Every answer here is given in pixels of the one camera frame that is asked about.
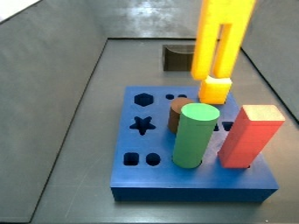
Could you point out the blue shape sorter board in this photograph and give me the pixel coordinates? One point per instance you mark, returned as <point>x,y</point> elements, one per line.
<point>144,174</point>

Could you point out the brown cylinder peg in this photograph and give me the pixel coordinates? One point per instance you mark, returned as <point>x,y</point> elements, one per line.
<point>174,110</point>

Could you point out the green cylinder peg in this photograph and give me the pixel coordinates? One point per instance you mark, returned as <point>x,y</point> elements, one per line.
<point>196,125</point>

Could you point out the yellow notched block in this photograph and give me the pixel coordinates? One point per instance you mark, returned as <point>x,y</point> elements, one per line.
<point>213,90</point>

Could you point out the black curved stand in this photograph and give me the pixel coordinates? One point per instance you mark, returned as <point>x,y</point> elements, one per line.
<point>177,57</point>

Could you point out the red rectangular peg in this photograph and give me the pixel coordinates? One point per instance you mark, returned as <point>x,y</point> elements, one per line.
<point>256,124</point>

